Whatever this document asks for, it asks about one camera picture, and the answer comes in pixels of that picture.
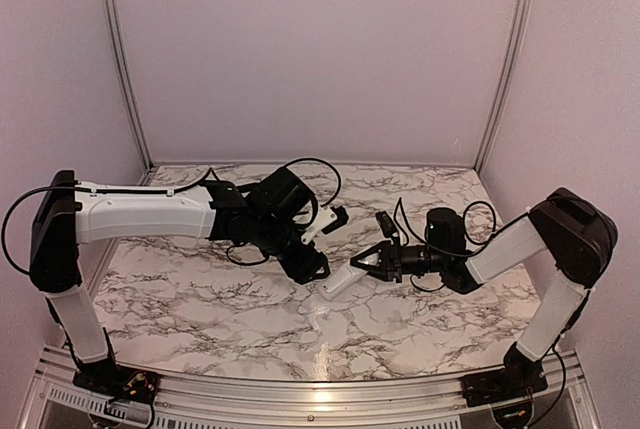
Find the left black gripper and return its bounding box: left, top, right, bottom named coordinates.
left=253, top=212, right=333, bottom=284

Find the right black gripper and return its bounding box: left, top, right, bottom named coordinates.
left=351, top=236, right=448, bottom=282

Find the white remote control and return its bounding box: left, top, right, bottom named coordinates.
left=318, top=262, right=362, bottom=301

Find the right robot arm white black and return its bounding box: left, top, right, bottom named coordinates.
left=347, top=188, right=618, bottom=397

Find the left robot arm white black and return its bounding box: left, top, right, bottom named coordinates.
left=28, top=167, right=330, bottom=394

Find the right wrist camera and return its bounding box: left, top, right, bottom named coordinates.
left=375, top=211, right=399, bottom=239

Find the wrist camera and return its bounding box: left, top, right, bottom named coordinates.
left=301, top=206, right=349, bottom=244
left=375, top=211, right=399, bottom=239

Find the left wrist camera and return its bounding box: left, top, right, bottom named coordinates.
left=301, top=206, right=349, bottom=244

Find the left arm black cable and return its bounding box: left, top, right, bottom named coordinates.
left=1, top=157, right=342, bottom=275

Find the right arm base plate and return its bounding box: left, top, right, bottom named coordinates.
left=461, top=369, right=548, bottom=407

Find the front aluminium rail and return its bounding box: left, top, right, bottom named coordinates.
left=18, top=347, right=602, bottom=428

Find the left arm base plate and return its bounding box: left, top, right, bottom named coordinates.
left=73, top=366, right=160, bottom=404

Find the right aluminium frame post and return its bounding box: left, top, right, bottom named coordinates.
left=474, top=0, right=531, bottom=172

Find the aluminium frame post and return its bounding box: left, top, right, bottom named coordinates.
left=103, top=0, right=154, bottom=173
left=474, top=0, right=531, bottom=172

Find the left aluminium frame post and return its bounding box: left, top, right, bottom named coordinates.
left=103, top=0, right=154, bottom=173

